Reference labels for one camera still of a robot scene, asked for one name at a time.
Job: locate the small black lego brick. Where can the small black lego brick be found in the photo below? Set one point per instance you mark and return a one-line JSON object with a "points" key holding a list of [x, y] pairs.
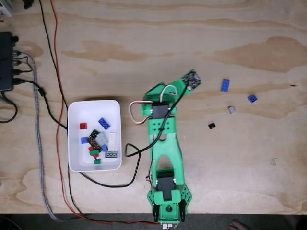
{"points": [[211, 125]]}

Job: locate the blue 2x4 lego brick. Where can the blue 2x4 lego brick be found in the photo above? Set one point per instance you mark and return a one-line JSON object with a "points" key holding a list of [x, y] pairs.
{"points": [[104, 122], [225, 85]]}

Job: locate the grey 2x2 lego brick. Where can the grey 2x2 lego brick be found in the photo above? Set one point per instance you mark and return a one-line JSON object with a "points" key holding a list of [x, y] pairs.
{"points": [[231, 109]]}

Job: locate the white 2x6 lego brick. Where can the white 2x6 lego brick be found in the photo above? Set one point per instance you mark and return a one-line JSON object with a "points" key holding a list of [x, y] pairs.
{"points": [[112, 141]]}

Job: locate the blue 2x2 lego brick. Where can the blue 2x2 lego brick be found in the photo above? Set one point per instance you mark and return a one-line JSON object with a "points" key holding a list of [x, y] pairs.
{"points": [[84, 140], [104, 147], [252, 98]]}

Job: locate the dark green 2x4 lego brick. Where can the dark green 2x4 lego brick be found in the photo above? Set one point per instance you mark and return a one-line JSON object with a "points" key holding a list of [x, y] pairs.
{"points": [[94, 132]]}

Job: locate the brown 1x6 lego brick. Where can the brown 1x6 lego brick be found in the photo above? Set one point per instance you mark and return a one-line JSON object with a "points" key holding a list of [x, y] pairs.
{"points": [[93, 143]]}

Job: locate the red 2x2 lego brick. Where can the red 2x2 lego brick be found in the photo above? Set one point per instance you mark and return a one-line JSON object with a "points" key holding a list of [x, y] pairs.
{"points": [[83, 125]]}

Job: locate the green 1x3 lego brick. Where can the green 1x3 lego brick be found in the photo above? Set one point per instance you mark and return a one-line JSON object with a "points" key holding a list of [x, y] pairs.
{"points": [[94, 152]]}

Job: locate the green 2x2 lego brick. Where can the green 2x2 lego brick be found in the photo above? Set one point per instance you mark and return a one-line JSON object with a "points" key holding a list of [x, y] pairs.
{"points": [[98, 161]]}

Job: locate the white plastic bin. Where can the white plastic bin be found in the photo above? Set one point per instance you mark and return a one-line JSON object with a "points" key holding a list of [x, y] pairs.
{"points": [[76, 112]]}

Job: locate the person's foot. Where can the person's foot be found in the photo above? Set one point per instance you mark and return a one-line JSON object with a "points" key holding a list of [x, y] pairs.
{"points": [[237, 226]]}

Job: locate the small black knob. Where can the small black knob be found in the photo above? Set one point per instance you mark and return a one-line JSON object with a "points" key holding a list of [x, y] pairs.
{"points": [[15, 39]]}

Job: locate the small black object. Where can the small black object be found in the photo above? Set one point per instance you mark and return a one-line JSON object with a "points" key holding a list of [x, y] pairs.
{"points": [[28, 3]]}

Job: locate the dark grey USB hub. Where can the dark grey USB hub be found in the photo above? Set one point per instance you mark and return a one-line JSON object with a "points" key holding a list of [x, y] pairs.
{"points": [[5, 62]]}

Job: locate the white power supply box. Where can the white power supply box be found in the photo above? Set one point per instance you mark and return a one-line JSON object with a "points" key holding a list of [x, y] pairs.
{"points": [[4, 9]]}

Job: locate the black camera circuit board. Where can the black camera circuit board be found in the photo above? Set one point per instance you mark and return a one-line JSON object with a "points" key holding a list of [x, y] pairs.
{"points": [[192, 80]]}

